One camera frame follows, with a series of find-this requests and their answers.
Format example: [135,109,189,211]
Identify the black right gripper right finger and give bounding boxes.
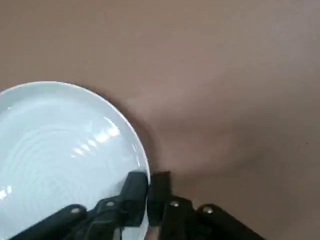
[146,170,266,240]

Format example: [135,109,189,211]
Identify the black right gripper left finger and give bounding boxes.
[9,171,149,240]

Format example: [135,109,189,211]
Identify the light gray plate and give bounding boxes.
[0,80,152,240]

